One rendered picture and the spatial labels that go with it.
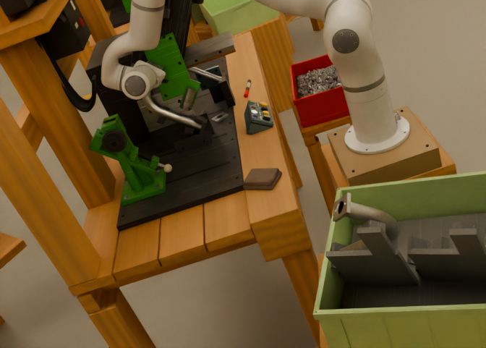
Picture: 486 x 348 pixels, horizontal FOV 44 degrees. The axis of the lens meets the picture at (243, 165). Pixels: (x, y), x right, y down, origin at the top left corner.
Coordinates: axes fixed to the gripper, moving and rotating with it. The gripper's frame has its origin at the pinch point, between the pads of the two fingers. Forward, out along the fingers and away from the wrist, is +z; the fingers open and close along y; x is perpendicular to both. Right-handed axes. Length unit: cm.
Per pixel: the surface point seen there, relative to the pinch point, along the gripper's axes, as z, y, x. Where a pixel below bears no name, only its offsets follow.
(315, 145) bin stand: 7, -64, 0
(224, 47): 15.1, -18.9, -16.3
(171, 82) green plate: 2.8, -7.5, 1.3
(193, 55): 18.3, -9.8, -8.4
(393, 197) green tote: -63, -72, -9
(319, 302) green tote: -94, -58, 11
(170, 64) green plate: 2.8, -4.5, -4.2
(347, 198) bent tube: -100, -51, -13
